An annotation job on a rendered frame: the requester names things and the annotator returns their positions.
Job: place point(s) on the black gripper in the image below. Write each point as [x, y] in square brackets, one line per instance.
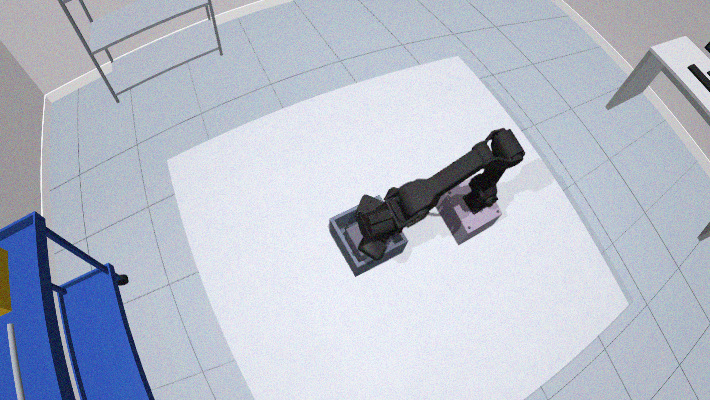
[376, 247]

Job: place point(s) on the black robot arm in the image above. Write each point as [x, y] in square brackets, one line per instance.
[418, 197]

